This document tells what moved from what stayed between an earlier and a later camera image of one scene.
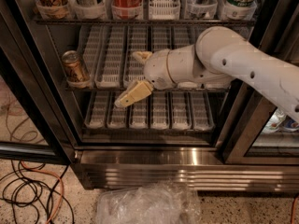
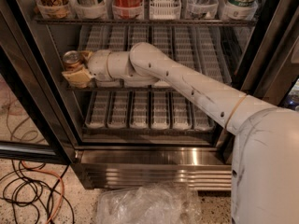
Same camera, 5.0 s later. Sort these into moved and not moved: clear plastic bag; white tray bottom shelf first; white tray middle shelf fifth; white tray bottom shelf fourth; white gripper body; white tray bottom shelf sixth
Moved: white gripper body
Not moved: white tray bottom shelf first; white tray bottom shelf sixth; white tray bottom shelf fourth; white tray middle shelf fifth; clear plastic bag
